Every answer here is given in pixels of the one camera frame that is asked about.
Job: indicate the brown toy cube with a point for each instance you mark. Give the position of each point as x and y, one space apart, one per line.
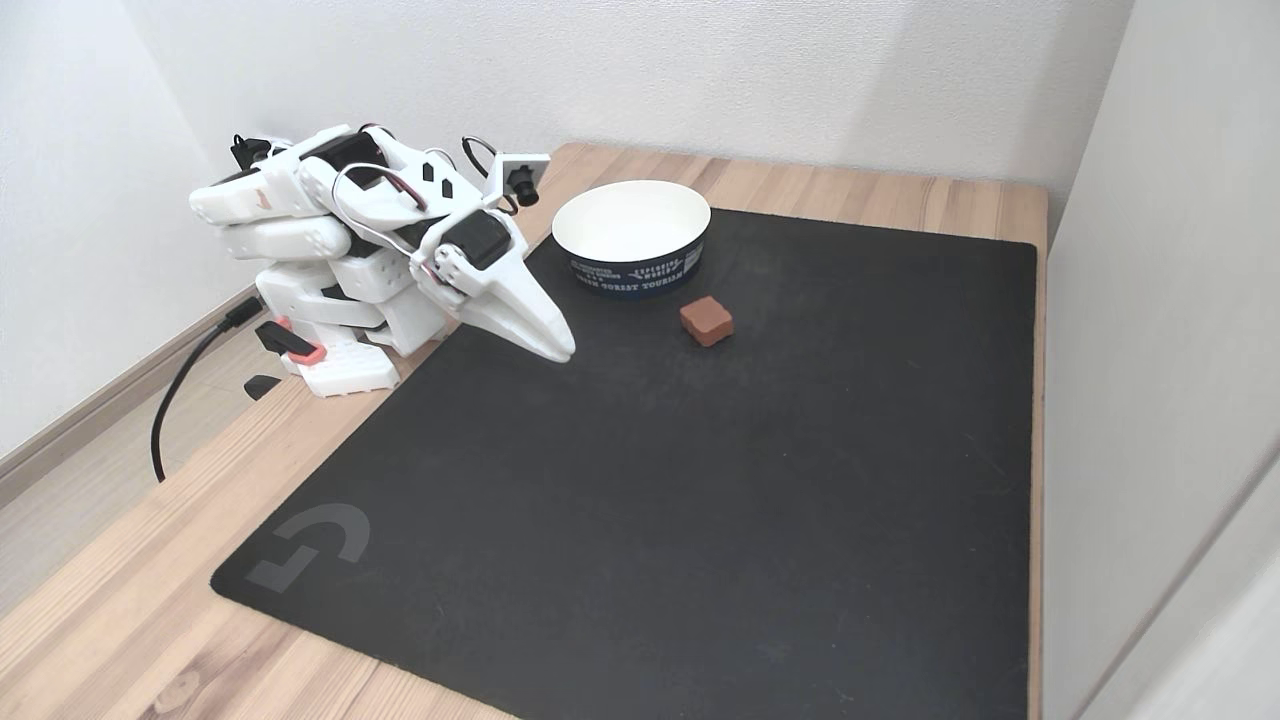
706 322

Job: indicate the white paper bowl navy band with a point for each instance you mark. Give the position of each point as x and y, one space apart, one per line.
630 225

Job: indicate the black orange table clamp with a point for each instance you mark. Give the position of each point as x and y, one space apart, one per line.
300 348

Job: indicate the black power adapter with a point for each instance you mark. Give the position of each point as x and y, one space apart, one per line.
250 150

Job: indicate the black mouse mat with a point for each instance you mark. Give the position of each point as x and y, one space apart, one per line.
700 500

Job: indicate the grey baseboard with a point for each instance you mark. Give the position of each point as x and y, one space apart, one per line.
100 412

